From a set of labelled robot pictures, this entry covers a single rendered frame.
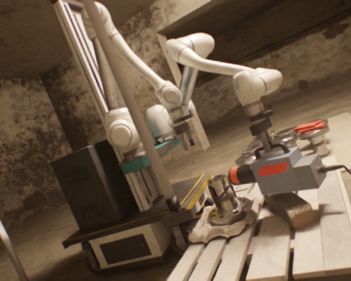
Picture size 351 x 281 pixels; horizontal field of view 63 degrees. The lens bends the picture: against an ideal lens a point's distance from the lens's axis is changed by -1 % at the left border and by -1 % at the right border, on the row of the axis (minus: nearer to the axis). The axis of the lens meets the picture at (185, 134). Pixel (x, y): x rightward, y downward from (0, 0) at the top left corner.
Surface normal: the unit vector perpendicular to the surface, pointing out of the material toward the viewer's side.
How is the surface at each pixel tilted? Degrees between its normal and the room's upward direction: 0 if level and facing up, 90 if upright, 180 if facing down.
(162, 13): 90
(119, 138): 95
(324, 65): 90
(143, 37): 90
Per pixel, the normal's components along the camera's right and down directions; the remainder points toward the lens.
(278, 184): -0.62, 0.30
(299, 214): 0.02, 0.06
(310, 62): -0.37, 0.22
